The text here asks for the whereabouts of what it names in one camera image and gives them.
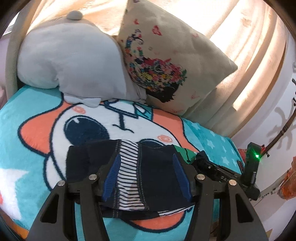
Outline turquoise cartoon fleece blanket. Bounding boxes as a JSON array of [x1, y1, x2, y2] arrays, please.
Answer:
[[1, 86, 242, 230]]

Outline grey plush pillow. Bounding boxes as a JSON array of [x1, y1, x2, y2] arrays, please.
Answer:
[[17, 11, 147, 108]]

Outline beige curtain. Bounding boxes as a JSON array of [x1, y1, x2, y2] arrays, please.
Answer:
[[30, 1, 286, 135]]

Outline dark navy striped pants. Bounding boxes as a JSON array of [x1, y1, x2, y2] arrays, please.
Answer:
[[66, 139, 197, 220]]

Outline beige floral print cushion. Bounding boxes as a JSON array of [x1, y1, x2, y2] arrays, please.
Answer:
[[117, 1, 237, 115]]

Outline red bag on floor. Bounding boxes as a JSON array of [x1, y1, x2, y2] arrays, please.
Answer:
[[238, 149, 247, 163]]

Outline orange plastic bag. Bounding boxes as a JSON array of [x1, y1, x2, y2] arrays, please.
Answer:
[[278, 156, 296, 200]]

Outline brown wooden stick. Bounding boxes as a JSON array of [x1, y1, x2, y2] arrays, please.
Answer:
[[261, 96, 295, 157]]

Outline orange wooden bed frame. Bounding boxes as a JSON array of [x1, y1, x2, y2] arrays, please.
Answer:
[[1, 215, 29, 239]]

